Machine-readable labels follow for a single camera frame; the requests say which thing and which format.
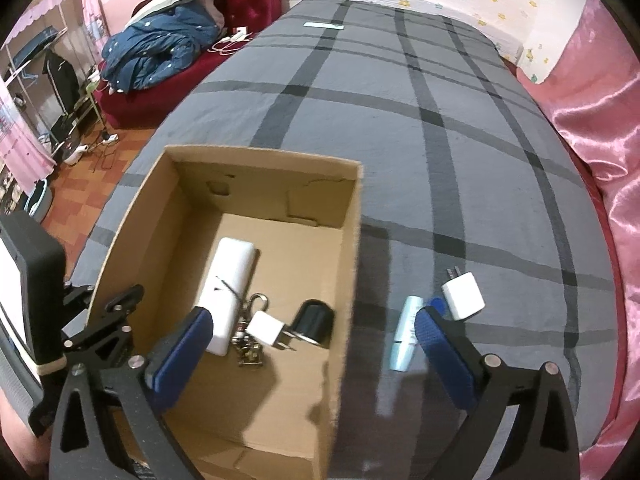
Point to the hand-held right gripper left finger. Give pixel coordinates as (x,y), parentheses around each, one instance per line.
(180,355)

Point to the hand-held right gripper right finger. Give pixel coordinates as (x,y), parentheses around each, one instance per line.
(445,360)

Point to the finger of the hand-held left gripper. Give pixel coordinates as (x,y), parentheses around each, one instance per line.
(102,345)
(122,300)

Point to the light blue tube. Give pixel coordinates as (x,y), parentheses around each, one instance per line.
(405,335)

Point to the blue key fob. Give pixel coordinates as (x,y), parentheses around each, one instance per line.
(434,303)

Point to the large white wall charger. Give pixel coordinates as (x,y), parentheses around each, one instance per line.
(462,297)

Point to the metal key bunch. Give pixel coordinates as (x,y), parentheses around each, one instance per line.
(247,352)

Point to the small white wall charger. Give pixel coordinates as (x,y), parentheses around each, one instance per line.
(265,327)

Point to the white remote control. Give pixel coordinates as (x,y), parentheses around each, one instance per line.
(227,270)

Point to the black cylindrical object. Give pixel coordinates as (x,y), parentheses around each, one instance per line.
(312,320)

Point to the brown cardboard box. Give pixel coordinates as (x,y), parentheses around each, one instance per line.
(300,285)

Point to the person's left forearm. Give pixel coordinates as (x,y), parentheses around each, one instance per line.
(15,440)

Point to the blue plastic basin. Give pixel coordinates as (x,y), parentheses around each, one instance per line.
(40,200)

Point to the pink hanging cloth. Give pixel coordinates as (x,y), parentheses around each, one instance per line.
(25,145)

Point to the white power strip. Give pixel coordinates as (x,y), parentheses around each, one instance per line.
(111,137)

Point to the light green stand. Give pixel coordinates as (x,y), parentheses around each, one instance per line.
(92,100)

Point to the black hanging garment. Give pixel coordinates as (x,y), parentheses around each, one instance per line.
(62,80)

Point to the dark red sofa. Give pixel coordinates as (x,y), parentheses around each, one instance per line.
(150,100)

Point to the metal clothes rack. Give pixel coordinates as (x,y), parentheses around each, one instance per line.
(30,75)

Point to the grey plaid blanket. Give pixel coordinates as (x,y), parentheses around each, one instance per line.
(400,135)

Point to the blue star-print duvet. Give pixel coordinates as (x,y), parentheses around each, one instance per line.
(150,50)

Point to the pink ruffled rack cover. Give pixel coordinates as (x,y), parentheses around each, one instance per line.
(92,10)

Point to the white charger with red mark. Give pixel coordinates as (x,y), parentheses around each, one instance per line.
(241,33)

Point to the pink satin curtain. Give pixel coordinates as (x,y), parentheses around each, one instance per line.
(600,110)

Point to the brown cloth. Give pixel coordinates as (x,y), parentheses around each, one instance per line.
(215,12)

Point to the pale green flat bar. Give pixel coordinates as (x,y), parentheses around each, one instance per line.
(324,25)

